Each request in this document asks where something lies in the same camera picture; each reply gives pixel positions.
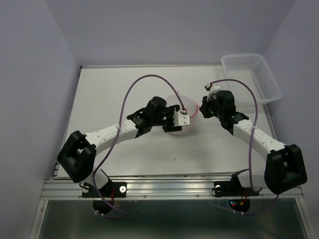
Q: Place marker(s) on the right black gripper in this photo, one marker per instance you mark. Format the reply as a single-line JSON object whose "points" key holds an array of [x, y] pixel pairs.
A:
{"points": [[203, 108]]}

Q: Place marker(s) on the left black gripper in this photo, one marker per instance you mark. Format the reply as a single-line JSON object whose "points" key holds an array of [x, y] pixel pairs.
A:
{"points": [[170, 127]]}

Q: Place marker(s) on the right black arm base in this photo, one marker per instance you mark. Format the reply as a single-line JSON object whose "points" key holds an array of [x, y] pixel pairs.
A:
{"points": [[240, 196]]}

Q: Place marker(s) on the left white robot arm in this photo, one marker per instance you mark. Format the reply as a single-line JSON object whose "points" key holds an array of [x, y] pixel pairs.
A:
{"points": [[77, 156]]}

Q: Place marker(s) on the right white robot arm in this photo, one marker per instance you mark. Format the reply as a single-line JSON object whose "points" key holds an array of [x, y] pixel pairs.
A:
{"points": [[284, 164]]}

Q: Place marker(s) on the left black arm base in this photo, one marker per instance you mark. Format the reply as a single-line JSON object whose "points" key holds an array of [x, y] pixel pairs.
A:
{"points": [[103, 191]]}

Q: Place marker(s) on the white plastic basket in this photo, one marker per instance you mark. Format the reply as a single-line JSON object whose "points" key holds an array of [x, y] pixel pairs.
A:
{"points": [[253, 70]]}

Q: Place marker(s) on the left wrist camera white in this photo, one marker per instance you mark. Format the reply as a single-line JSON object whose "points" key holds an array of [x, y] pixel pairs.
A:
{"points": [[180, 119]]}

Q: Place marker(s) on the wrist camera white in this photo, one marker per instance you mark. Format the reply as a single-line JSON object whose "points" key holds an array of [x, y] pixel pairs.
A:
{"points": [[212, 90], [180, 119]]}

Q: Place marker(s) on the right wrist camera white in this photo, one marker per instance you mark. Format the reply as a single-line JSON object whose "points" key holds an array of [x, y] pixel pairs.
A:
{"points": [[212, 90]]}

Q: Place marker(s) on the aluminium mounting rail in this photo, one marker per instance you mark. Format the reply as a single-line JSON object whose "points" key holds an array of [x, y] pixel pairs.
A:
{"points": [[194, 187]]}

